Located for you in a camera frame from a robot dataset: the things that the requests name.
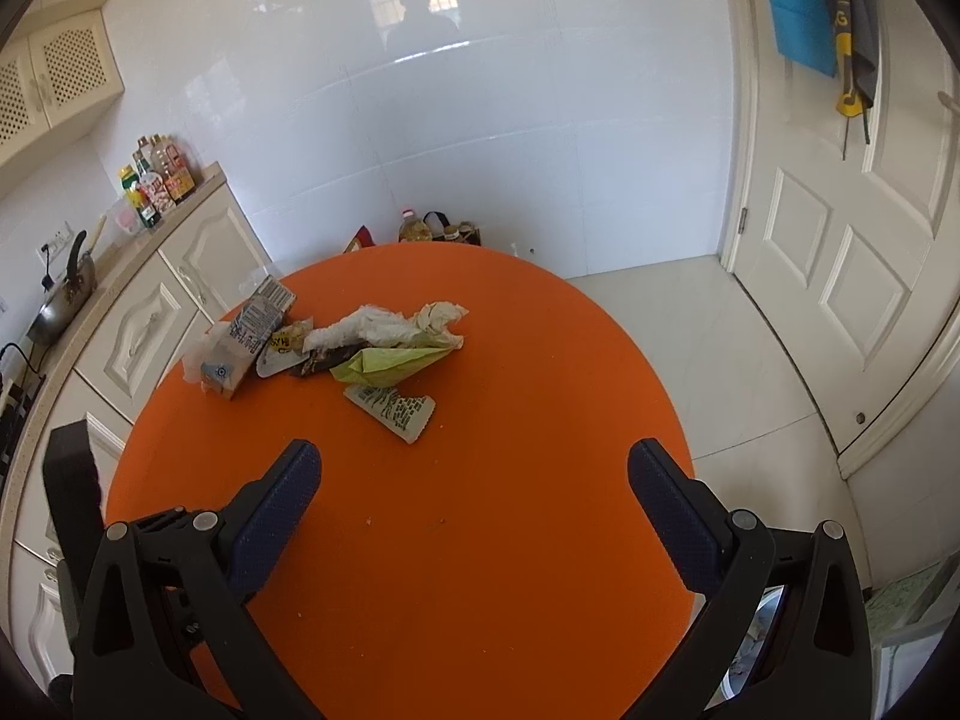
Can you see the black snack wrapper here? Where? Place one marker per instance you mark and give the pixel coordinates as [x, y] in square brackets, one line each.
[330, 358]

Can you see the red snack bag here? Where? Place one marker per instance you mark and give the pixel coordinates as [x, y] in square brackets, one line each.
[360, 240]

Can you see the clear plastic bag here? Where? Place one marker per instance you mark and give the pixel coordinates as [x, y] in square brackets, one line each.
[196, 352]

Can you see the yellow cooking oil bottle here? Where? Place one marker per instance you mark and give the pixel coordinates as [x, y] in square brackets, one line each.
[414, 226]

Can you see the green yellow-cap bottle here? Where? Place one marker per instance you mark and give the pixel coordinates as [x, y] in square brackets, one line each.
[133, 184]

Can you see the white tissue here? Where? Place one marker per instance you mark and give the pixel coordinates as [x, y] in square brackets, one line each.
[375, 324]

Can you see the white panel door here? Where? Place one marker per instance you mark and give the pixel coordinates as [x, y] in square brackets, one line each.
[847, 240]

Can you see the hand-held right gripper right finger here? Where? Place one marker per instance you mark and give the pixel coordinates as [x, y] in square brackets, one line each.
[675, 517]

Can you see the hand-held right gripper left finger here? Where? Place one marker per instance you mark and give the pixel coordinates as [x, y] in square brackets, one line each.
[277, 517]

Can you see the white printed wrapper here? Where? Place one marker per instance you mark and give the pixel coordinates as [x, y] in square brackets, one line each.
[394, 409]

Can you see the cream kitchen counter cabinets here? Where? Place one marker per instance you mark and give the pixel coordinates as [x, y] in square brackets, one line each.
[150, 315]

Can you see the black gas cooktop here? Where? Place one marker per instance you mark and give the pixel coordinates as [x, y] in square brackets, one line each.
[15, 420]

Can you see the pale green box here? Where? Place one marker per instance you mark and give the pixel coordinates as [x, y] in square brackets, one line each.
[900, 607]

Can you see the dark sauce bottle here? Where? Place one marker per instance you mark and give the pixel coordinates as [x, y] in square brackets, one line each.
[148, 211]

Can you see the white yellow food wrapper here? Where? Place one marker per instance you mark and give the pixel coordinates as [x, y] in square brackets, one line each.
[274, 360]

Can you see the green wrapper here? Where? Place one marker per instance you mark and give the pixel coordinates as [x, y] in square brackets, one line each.
[382, 366]

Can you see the cream lattice door cabinet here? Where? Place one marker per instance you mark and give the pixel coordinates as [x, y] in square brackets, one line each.
[60, 82]

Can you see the blue apron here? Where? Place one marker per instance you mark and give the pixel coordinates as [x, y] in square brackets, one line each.
[795, 7]

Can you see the clear plastic container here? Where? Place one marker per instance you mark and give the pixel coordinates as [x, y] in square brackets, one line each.
[124, 219]

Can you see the grey apron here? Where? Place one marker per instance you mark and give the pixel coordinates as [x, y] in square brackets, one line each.
[855, 30]

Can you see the printed drink carton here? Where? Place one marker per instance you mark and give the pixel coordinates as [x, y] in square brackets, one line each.
[251, 322]

